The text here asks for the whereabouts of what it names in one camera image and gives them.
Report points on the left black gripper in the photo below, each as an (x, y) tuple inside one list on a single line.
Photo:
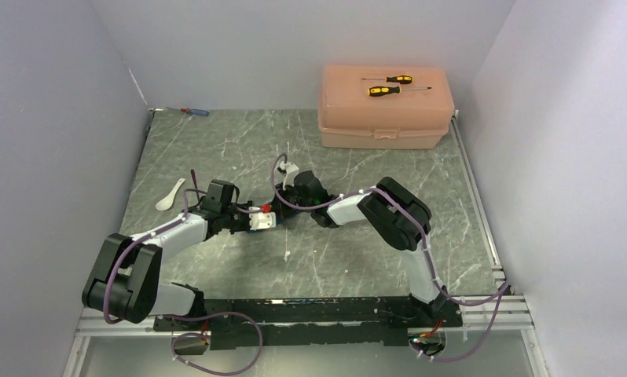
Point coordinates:
[(246, 226)]

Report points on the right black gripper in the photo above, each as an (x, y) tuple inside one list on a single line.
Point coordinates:
[(280, 200)]

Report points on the purple fork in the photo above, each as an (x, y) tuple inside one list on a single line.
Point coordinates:
[(195, 184)]

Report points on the white plastic utensil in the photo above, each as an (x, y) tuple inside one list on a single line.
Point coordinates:
[(167, 202)]

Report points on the blue cloth napkin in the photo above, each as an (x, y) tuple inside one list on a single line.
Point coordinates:
[(281, 218)]

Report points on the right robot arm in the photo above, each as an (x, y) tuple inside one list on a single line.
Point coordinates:
[(401, 220)]

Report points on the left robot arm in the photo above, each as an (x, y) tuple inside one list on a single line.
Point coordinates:
[(124, 283)]

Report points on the peach plastic toolbox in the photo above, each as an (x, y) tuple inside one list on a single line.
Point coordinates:
[(349, 118)]

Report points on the blue red screwdriver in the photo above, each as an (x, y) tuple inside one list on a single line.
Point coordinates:
[(191, 111)]

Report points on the yellow black screwdriver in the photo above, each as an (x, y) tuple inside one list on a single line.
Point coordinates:
[(381, 91)]

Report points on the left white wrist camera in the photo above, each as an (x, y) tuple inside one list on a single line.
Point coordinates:
[(260, 220)]

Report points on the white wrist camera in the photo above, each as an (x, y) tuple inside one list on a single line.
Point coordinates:
[(289, 171), (260, 220)]

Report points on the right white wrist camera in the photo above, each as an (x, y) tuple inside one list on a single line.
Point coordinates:
[(289, 171)]

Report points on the small black-handled screwdriver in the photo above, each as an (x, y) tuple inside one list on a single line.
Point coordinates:
[(399, 79)]

